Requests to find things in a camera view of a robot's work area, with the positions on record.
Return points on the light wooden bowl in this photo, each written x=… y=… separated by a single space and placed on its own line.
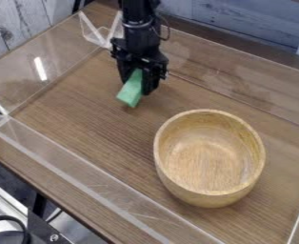
x=210 y=157

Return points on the clear acrylic tray walls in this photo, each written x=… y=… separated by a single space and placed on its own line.
x=82 y=147

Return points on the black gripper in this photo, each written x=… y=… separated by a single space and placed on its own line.
x=137 y=51

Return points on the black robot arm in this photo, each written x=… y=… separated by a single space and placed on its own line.
x=141 y=12

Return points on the black table leg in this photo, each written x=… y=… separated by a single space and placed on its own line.
x=41 y=204

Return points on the green rectangular block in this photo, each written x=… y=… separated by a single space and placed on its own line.
x=131 y=92

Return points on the black metal bracket with bolt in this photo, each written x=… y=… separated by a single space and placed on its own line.
x=42 y=232

